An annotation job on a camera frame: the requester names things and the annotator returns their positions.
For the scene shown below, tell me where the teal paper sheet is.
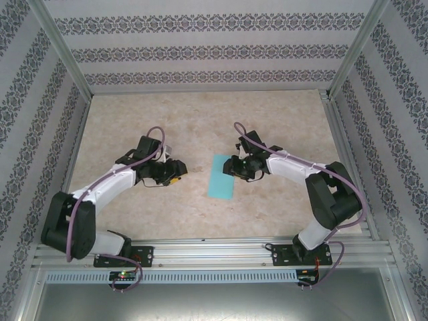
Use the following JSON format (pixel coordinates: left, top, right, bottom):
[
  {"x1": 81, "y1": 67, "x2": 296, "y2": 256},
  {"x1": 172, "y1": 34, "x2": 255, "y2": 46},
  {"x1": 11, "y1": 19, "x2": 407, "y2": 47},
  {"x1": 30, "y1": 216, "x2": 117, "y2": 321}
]
[{"x1": 207, "y1": 153, "x2": 237, "y2": 201}]

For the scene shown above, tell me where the left controller board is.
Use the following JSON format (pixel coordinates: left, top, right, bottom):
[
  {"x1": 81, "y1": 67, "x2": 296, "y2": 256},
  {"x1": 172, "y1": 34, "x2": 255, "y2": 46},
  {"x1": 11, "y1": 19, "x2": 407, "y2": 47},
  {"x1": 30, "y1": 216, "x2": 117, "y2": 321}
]
[{"x1": 109, "y1": 271, "x2": 138, "y2": 281}]

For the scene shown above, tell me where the controller board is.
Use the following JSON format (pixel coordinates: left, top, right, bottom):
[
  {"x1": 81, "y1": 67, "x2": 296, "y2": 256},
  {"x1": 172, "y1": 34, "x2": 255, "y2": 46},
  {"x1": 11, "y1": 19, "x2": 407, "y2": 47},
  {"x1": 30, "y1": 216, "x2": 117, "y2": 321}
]
[
  {"x1": 296, "y1": 269, "x2": 321, "y2": 287},
  {"x1": 109, "y1": 271, "x2": 138, "y2": 281}
]

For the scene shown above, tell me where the right controller board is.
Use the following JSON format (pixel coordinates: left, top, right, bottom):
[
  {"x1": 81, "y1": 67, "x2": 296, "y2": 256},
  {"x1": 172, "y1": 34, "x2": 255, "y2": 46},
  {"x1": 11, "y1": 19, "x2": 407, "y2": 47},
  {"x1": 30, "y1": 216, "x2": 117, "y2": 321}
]
[{"x1": 296, "y1": 269, "x2": 321, "y2": 287}]

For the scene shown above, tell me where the grey metal tray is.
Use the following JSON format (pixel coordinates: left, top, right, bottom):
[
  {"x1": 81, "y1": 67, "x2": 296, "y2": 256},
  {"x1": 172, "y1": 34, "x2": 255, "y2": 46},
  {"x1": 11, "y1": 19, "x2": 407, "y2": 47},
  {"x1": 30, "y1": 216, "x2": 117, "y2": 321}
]
[{"x1": 19, "y1": 282, "x2": 419, "y2": 321}]

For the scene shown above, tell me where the thin black right gripper cable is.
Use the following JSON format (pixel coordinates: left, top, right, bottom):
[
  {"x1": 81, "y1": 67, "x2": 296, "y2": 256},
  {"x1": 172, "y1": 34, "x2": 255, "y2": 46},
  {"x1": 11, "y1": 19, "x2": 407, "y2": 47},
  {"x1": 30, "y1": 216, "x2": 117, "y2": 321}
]
[{"x1": 239, "y1": 170, "x2": 263, "y2": 184}]

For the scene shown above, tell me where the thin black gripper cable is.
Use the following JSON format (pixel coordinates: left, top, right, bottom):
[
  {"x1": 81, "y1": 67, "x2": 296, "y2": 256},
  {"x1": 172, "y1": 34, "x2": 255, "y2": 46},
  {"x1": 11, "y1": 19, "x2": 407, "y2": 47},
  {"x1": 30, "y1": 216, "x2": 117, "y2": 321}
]
[
  {"x1": 140, "y1": 179, "x2": 168, "y2": 189},
  {"x1": 239, "y1": 170, "x2": 263, "y2": 184}
]

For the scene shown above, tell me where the thin black left gripper cable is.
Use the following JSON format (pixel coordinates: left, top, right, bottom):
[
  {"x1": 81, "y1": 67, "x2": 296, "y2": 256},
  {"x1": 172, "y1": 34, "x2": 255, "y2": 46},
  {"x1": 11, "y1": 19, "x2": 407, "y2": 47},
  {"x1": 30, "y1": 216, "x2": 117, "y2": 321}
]
[{"x1": 140, "y1": 179, "x2": 168, "y2": 189}]

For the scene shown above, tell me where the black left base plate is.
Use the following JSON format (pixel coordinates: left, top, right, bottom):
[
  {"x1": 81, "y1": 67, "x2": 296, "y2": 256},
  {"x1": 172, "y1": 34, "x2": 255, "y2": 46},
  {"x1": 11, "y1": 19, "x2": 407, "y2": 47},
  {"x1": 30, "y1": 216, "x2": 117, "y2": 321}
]
[{"x1": 93, "y1": 246, "x2": 155, "y2": 268}]

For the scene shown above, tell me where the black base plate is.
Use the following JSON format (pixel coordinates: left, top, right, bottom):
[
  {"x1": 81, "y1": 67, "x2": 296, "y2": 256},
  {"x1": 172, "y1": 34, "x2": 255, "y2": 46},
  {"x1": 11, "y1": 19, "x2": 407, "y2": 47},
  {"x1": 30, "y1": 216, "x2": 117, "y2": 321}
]
[
  {"x1": 93, "y1": 246, "x2": 155, "y2": 268},
  {"x1": 271, "y1": 243, "x2": 332, "y2": 268}
]

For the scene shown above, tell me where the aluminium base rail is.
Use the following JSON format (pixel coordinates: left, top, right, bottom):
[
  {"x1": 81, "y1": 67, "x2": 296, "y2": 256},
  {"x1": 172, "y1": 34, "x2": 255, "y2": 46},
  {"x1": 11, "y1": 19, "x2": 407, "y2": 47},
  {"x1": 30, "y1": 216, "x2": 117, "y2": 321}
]
[{"x1": 31, "y1": 235, "x2": 397, "y2": 268}]

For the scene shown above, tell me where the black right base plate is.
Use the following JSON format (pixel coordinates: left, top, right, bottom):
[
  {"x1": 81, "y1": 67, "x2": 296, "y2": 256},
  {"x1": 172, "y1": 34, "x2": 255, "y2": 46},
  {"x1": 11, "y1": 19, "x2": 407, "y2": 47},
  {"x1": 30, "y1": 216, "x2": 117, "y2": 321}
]
[{"x1": 271, "y1": 243, "x2": 332, "y2": 268}]

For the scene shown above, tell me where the aluminium side rail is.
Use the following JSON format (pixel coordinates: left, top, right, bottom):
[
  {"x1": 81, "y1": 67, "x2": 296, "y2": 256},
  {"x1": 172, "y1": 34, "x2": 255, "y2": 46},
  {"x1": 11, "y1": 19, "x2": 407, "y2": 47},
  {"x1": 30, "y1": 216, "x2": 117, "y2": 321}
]
[{"x1": 319, "y1": 89, "x2": 381, "y2": 241}]

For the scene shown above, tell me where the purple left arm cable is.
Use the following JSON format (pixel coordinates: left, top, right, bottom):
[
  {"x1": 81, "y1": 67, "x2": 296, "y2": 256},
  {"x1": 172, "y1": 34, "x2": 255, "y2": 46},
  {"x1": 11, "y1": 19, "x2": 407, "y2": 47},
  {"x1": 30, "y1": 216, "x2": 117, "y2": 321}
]
[{"x1": 66, "y1": 126, "x2": 168, "y2": 294}]

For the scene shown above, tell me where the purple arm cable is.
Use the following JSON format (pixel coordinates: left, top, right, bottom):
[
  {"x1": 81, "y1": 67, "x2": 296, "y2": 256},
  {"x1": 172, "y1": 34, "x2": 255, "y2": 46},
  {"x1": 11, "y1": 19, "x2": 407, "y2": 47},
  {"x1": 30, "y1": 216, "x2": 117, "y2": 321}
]
[
  {"x1": 233, "y1": 122, "x2": 367, "y2": 290},
  {"x1": 66, "y1": 126, "x2": 168, "y2": 294}
]

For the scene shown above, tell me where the slotted grey cable duct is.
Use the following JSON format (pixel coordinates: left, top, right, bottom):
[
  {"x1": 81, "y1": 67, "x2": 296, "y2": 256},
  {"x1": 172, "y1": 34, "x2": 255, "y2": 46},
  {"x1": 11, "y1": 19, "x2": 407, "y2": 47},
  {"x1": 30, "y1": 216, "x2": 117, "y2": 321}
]
[{"x1": 45, "y1": 269, "x2": 299, "y2": 285}]

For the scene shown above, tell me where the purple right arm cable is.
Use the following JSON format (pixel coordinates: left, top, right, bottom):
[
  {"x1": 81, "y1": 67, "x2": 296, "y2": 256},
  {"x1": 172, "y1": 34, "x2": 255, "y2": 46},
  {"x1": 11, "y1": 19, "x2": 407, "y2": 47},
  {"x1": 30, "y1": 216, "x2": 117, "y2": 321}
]
[{"x1": 233, "y1": 122, "x2": 367, "y2": 290}]

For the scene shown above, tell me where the aluminium frame post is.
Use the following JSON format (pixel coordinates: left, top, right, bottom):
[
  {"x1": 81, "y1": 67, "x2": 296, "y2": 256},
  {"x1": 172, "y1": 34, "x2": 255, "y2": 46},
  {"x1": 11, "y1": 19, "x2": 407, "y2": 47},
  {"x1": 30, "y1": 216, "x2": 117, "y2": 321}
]
[
  {"x1": 28, "y1": 0, "x2": 93, "y2": 98},
  {"x1": 329, "y1": 0, "x2": 392, "y2": 98}
]

